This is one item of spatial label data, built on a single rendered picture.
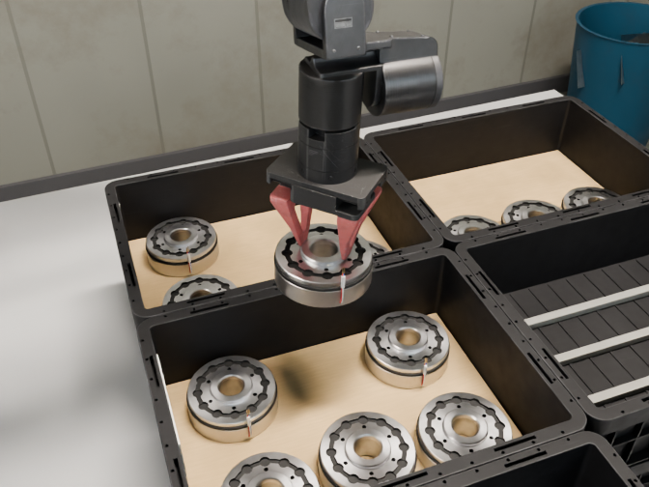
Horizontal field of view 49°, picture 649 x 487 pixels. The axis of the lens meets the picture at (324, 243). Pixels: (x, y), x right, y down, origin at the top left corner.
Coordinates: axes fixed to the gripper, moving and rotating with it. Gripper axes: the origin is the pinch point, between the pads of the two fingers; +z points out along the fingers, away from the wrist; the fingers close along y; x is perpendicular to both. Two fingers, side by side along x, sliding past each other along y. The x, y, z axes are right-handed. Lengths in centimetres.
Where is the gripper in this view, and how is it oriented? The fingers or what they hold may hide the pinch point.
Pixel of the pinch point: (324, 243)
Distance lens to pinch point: 73.8
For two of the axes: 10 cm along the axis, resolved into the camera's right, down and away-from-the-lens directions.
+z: -0.3, 7.9, 6.2
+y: -9.0, -2.9, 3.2
